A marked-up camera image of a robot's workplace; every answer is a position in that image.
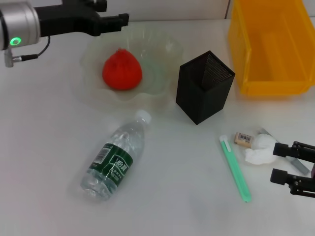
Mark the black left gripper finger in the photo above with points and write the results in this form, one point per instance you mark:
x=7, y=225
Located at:
x=113, y=23
x=101, y=5

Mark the grey silver pen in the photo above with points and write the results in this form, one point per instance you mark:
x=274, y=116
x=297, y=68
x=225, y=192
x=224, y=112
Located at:
x=299, y=167

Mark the clear green-label water bottle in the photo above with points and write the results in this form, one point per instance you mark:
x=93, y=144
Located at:
x=115, y=155

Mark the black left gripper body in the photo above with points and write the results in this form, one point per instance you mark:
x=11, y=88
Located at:
x=66, y=22

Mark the clear wavy fruit plate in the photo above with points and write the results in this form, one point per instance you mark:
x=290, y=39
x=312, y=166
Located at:
x=160, y=49

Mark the beige barcode eraser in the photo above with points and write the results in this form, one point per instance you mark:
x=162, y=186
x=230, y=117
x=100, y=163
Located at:
x=243, y=139

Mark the yellow plastic bin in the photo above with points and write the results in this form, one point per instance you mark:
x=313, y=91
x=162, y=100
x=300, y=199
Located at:
x=270, y=49

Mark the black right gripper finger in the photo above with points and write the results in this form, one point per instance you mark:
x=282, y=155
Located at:
x=300, y=151
x=300, y=185

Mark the red-orange toy fruit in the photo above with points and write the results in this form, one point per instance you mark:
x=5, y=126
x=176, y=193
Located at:
x=121, y=70

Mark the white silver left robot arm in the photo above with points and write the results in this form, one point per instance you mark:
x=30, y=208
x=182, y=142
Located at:
x=19, y=24

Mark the black mesh pen holder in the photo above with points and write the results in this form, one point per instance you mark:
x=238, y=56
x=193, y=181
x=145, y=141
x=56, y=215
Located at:
x=197, y=98

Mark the white paper ball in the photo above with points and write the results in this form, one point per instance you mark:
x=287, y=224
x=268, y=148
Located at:
x=261, y=150

